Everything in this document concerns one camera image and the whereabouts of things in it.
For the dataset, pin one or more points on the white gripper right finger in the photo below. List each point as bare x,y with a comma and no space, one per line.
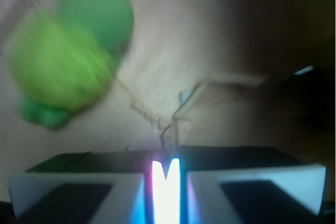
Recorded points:
249,185

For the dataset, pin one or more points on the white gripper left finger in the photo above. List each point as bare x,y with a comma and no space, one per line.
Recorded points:
84,188

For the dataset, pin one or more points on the brown paper bag tray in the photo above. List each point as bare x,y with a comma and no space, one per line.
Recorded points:
196,72

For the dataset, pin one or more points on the green plush toy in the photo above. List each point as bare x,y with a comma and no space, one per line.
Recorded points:
64,62

